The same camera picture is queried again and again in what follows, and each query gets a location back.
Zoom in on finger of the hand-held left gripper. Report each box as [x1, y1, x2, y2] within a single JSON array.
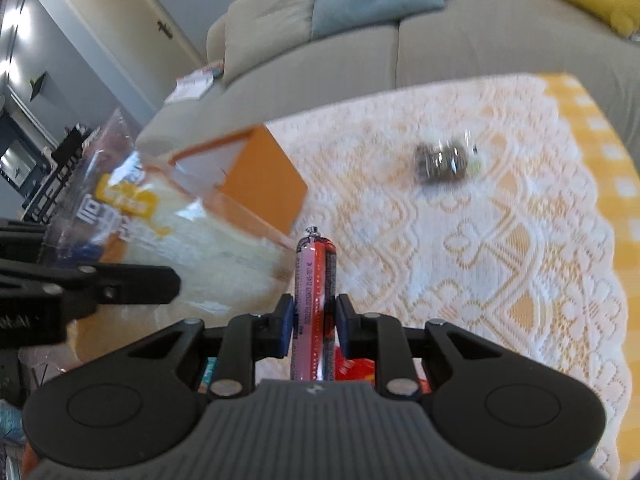
[[0, 219, 51, 262], [0, 265, 182, 319]]

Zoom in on black chairs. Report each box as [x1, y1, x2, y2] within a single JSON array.
[[22, 125, 101, 223]]

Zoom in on booklet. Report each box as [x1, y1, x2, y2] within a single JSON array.
[[164, 60, 226, 106]]

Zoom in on red snack packet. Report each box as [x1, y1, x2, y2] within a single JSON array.
[[332, 345, 431, 393]]

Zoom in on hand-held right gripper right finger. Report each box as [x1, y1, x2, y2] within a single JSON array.
[[334, 293, 504, 400]]

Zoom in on white door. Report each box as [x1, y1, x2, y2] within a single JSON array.
[[55, 0, 206, 68]]

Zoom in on sliced bread bag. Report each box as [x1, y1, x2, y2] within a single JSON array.
[[37, 107, 301, 321]]

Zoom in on white lace tablecloth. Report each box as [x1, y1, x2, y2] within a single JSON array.
[[265, 74, 636, 480]]

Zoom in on yellow checked tablecloth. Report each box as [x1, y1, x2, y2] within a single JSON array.
[[542, 72, 640, 480]]

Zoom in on pink sausage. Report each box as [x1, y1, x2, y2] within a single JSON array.
[[290, 226, 337, 382]]

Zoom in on beige cushion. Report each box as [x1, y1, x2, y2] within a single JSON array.
[[223, 0, 318, 86]]

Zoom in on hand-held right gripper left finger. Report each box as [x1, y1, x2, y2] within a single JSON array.
[[126, 293, 296, 400]]

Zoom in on brown muffin pack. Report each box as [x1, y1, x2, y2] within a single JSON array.
[[412, 130, 483, 186]]

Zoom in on orange cardboard box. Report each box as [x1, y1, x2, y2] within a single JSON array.
[[70, 125, 308, 361]]

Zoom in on beige sofa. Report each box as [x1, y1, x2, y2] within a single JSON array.
[[135, 0, 640, 146]]

